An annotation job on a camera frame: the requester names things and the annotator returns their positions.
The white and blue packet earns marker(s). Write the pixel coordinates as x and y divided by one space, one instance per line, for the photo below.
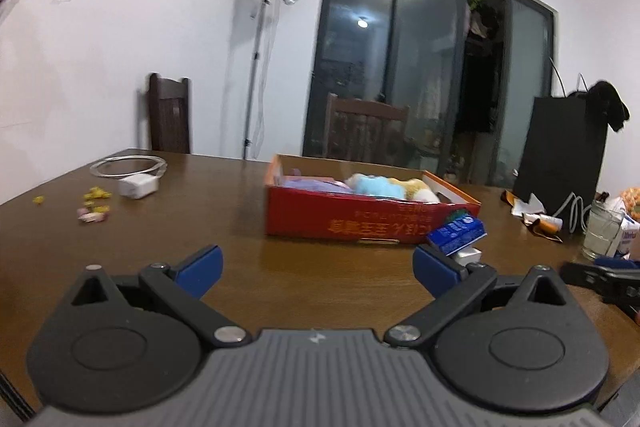
631 239

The brown wooden chair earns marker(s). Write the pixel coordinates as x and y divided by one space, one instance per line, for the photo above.
367 112

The dark framed sliding glass door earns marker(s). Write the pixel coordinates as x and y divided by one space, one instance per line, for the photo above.
360 57

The black cloth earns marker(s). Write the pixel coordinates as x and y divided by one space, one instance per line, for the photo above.
607 99

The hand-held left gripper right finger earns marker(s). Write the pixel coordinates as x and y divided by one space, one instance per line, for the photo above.
435 269

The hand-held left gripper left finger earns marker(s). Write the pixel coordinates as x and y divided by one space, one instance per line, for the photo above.
202 269

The small white box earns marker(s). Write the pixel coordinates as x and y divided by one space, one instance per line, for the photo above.
470 255

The scattered yellow flower petals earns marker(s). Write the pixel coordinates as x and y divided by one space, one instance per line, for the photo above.
95 193

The red cardboard box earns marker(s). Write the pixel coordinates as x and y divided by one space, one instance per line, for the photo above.
350 219

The orange knitted object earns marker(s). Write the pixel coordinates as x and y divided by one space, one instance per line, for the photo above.
632 202

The crumpled white paper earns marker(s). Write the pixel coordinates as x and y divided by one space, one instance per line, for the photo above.
531 204

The white charger plug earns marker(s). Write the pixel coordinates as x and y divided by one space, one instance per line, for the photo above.
136 187

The purple soft cloth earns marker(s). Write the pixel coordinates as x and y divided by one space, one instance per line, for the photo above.
310 183

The pink fallen flower bud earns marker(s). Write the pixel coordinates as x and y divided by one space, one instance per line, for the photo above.
92 216

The light blue plush toy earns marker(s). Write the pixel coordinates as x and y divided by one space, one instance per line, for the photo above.
377 187

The hanging dark clothes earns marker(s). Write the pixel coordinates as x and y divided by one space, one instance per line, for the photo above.
487 19

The orange and black wrapper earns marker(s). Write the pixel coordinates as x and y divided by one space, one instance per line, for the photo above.
535 227

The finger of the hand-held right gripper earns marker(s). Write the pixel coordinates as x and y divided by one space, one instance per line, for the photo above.
615 263
580 273

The dark wooden slatted chair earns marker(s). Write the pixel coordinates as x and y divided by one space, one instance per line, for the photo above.
167 117

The black paper bag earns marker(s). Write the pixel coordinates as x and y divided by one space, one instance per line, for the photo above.
560 147

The colourful cloths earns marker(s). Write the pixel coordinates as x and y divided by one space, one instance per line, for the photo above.
415 187

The hanging pink garment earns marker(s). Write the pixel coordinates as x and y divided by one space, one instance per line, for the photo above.
467 19

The blue drink carton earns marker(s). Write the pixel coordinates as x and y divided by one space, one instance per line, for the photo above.
457 233

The clear glass jar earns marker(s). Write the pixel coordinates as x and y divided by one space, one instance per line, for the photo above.
600 232

